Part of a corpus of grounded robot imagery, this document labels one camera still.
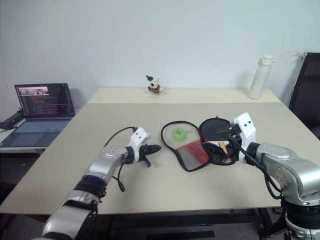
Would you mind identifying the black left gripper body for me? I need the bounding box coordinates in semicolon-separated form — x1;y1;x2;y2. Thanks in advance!
138;144;151;162

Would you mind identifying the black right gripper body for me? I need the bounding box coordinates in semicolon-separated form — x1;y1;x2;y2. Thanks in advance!
227;124;243;152

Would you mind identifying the black table tennis paddle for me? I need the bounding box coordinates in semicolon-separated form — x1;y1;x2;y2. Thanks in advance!
199;117;237;161

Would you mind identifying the black and red paddle case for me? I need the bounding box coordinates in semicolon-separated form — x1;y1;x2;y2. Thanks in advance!
160;116;239;173

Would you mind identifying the white water bottle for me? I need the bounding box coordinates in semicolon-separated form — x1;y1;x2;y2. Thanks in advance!
247;54;276;100

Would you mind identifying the white plush dog toy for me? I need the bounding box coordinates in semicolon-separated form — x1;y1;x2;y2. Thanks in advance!
145;74;165;96

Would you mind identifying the black office chair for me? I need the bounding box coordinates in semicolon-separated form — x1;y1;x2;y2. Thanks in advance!
288;52;320;141

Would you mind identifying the open grey laptop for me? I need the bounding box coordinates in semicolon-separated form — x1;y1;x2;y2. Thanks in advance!
1;82;76;148

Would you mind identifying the black handheld device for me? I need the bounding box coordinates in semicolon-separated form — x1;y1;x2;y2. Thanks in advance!
0;109;25;130

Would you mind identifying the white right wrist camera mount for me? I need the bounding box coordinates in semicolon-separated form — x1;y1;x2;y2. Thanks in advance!
229;112;257;166

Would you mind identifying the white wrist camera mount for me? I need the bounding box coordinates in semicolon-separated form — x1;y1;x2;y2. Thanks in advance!
229;112;257;166
129;127;151;163

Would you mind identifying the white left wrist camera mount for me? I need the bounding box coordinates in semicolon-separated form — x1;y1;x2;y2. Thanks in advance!
129;127;151;163

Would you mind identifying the green ring toy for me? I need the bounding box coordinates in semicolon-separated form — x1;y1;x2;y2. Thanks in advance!
173;127;187;143

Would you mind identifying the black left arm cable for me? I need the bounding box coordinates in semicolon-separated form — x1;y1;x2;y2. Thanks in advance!
103;126;138;193

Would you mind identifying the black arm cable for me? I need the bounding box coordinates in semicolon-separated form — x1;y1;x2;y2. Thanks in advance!
103;126;138;193
231;136;285;200

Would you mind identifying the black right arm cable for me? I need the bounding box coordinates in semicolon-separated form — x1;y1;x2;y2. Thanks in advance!
231;136;285;200

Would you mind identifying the black table frame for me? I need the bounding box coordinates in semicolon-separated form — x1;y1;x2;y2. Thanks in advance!
96;206;286;240

